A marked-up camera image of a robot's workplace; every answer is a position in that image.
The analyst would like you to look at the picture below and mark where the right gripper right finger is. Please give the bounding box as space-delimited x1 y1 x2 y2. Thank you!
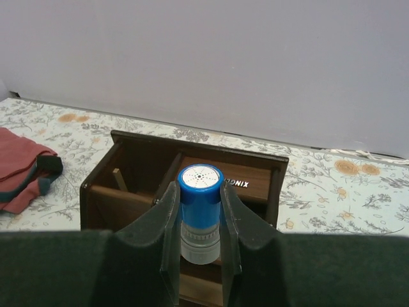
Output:
220 184 408 306

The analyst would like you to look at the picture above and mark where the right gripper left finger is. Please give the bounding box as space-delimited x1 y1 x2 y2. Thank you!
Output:
1 182 180 306

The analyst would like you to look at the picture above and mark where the brown wooden desk organizer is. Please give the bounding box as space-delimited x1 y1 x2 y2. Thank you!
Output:
80 130 289 306

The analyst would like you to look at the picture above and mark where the blue grey stamp cylinder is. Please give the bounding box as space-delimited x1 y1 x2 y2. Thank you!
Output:
178 164 224 265

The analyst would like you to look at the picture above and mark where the floral patterned table mat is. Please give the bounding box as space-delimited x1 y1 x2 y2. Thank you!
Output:
1 98 408 236

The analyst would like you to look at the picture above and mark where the red folded cloth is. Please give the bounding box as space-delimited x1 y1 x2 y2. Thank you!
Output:
1 127 63 214

